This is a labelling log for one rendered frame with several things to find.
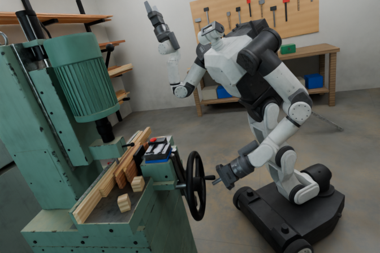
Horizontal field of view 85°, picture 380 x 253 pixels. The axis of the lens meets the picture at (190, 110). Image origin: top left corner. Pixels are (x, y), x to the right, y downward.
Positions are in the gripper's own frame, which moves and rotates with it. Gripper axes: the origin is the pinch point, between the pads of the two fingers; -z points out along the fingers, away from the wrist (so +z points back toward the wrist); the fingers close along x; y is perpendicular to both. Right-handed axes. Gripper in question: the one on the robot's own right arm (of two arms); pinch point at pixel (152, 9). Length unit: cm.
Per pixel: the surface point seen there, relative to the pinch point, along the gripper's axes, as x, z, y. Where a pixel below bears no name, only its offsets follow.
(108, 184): 54, 70, 30
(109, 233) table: 68, 82, 25
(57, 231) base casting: 64, 79, 55
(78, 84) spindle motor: 57, 31, 18
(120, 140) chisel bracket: 45, 56, 23
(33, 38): 55, 9, 28
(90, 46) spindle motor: 53, 20, 10
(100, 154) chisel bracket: 48, 59, 33
